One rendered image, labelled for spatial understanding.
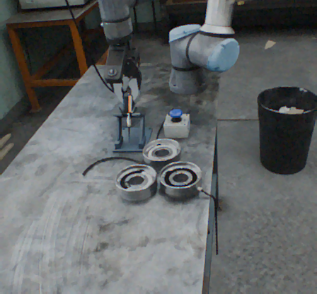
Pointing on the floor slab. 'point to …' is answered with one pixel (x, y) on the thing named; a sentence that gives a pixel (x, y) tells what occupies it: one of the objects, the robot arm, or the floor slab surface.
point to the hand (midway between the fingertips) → (129, 101)
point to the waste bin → (286, 128)
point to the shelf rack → (278, 0)
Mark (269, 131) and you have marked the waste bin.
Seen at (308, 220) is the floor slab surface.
